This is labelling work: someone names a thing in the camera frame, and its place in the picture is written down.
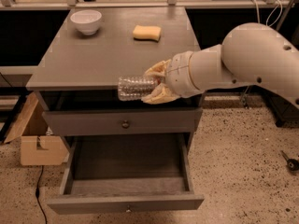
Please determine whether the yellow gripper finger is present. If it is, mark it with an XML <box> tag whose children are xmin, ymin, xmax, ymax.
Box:
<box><xmin>144</xmin><ymin>60</ymin><xmax>171</xmax><ymax>77</ymax></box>
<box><xmin>141</xmin><ymin>83</ymin><xmax>179</xmax><ymax>105</ymax></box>

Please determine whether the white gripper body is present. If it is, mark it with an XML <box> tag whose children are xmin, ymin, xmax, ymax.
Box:
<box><xmin>165</xmin><ymin>51</ymin><xmax>201</xmax><ymax>98</ymax></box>

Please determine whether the clear plastic water bottle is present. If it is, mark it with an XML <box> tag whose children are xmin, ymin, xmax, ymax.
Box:
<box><xmin>118</xmin><ymin>77</ymin><xmax>159</xmax><ymax>101</ymax></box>

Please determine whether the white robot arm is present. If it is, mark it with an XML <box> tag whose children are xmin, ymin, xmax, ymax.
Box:
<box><xmin>142</xmin><ymin>23</ymin><xmax>299</xmax><ymax>105</ymax></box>

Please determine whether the closed grey top drawer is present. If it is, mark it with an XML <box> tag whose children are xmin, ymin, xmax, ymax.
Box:
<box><xmin>43</xmin><ymin>108</ymin><xmax>202</xmax><ymax>136</ymax></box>

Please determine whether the grey wooden drawer cabinet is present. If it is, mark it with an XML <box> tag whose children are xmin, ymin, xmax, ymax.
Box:
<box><xmin>25</xmin><ymin>6</ymin><xmax>215</xmax><ymax>216</ymax></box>

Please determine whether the open grey middle drawer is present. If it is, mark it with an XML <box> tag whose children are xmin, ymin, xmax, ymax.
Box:
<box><xmin>47</xmin><ymin>133</ymin><xmax>204</xmax><ymax>215</ymax></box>

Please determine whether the yellow sponge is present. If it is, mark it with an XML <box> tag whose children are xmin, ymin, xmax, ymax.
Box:
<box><xmin>133</xmin><ymin>25</ymin><xmax>162</xmax><ymax>41</ymax></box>

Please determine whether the white ceramic bowl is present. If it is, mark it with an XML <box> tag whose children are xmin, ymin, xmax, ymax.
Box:
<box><xmin>70</xmin><ymin>10</ymin><xmax>102</xmax><ymax>35</ymax></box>

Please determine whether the cardboard box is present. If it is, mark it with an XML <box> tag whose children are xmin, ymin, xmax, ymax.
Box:
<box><xmin>4</xmin><ymin>92</ymin><xmax>69</xmax><ymax>166</ymax></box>

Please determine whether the black caster wheel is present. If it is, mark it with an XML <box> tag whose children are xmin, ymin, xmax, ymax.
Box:
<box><xmin>281</xmin><ymin>151</ymin><xmax>299</xmax><ymax>171</ymax></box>

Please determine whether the black floor cable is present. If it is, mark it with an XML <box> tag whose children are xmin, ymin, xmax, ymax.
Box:
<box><xmin>35</xmin><ymin>165</ymin><xmax>49</xmax><ymax>224</ymax></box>

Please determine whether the grey metal rail frame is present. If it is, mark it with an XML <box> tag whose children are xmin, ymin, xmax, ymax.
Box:
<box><xmin>0</xmin><ymin>0</ymin><xmax>299</xmax><ymax>89</ymax></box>

